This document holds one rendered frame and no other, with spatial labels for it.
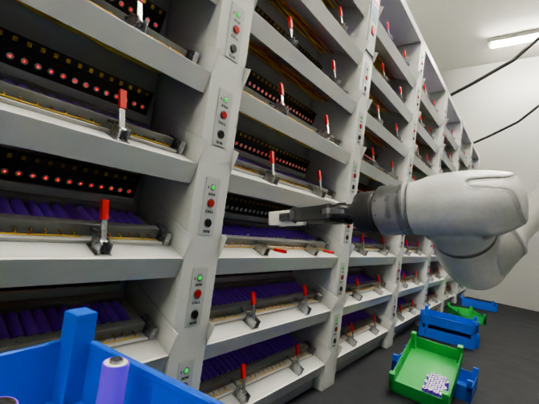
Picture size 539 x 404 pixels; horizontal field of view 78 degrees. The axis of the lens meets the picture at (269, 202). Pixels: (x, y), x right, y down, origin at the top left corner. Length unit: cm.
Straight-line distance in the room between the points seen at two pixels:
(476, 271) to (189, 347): 57
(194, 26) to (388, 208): 58
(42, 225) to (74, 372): 33
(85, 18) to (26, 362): 48
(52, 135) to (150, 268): 28
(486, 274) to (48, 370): 63
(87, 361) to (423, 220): 47
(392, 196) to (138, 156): 44
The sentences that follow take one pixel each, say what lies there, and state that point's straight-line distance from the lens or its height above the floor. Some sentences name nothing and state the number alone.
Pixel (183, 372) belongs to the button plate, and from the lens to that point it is 79.
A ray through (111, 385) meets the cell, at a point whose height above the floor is 45.
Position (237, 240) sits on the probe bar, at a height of 52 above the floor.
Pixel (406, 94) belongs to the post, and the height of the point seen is 138.
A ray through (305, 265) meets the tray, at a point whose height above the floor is 45.
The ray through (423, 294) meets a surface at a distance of 262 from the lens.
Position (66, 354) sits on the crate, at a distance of 35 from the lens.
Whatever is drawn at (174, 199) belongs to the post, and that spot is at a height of 60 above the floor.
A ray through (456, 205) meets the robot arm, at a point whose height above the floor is 64.
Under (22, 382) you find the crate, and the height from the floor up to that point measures 43.
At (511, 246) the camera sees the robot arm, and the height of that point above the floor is 59.
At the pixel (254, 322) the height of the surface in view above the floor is 31.
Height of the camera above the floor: 58
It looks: 3 degrees up
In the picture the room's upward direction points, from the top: 8 degrees clockwise
